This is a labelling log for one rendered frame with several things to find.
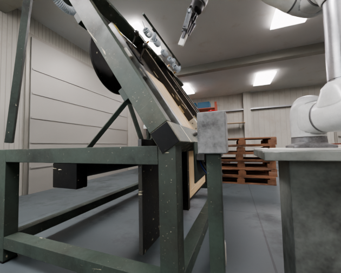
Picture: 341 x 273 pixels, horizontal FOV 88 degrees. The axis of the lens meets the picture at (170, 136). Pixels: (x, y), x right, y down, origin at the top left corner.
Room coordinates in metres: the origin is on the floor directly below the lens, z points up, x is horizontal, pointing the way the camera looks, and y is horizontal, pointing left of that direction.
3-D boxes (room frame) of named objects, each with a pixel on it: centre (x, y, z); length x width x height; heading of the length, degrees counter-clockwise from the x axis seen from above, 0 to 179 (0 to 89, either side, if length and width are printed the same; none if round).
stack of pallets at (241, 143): (3.96, -1.56, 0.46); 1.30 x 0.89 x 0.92; 70
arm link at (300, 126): (0.94, -0.74, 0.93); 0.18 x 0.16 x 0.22; 2
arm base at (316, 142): (0.96, -0.75, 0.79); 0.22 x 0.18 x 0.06; 159
